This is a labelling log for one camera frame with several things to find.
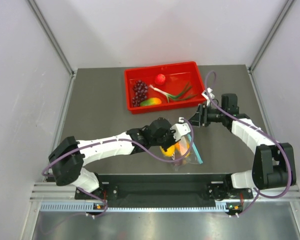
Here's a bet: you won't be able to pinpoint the right aluminium frame post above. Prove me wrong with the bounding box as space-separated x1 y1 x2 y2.
247 0 296 75

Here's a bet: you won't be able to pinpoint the left aluminium frame post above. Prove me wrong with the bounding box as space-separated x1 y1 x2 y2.
26 0 75 77

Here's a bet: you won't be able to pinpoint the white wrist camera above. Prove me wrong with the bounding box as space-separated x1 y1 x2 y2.
201 87 215 101
170 117 192 143

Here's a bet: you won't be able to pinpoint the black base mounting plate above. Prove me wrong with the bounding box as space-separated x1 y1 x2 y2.
75 181 243 202

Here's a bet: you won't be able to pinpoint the grey slotted cable duct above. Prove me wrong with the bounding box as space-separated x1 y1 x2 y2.
40 202 240 213

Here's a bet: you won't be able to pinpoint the red fake strawberry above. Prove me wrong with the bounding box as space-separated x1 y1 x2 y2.
154 73 166 86

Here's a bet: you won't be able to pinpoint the yellow green fake mango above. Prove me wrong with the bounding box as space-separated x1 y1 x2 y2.
139 97 162 107

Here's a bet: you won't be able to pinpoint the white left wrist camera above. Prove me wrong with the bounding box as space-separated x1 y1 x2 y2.
170 117 192 143

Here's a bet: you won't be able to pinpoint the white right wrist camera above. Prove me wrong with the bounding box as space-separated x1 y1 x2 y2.
201 87 215 101

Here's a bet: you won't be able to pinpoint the clear zip top bag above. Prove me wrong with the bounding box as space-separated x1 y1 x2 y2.
163 134 203 171

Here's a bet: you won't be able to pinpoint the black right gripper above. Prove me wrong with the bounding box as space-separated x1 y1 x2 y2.
186 103 227 128

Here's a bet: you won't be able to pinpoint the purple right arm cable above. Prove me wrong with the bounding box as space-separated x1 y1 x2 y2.
204 70 292 218

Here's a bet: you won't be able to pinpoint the green fake scallion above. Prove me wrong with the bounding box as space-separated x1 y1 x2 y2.
149 83 197 103

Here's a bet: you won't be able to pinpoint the aluminium frame post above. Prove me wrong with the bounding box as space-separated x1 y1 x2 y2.
247 0 296 75
26 0 75 77

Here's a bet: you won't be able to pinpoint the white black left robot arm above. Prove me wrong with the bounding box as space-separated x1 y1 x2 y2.
48 117 181 199

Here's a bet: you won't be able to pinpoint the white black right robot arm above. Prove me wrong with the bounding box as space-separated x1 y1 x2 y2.
189 91 296 199

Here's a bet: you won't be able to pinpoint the dark red fake grapes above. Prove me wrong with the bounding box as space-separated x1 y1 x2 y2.
132 80 149 107

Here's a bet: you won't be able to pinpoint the red plastic tray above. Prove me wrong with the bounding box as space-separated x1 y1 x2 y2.
124 61 206 114

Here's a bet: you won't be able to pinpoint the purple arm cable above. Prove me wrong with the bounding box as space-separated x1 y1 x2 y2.
204 70 292 218
41 118 195 218

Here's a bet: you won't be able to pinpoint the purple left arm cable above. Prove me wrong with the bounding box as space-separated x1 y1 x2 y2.
41 118 195 218

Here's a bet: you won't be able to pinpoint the yellow fake lemon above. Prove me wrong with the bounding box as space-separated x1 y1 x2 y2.
160 145 175 158

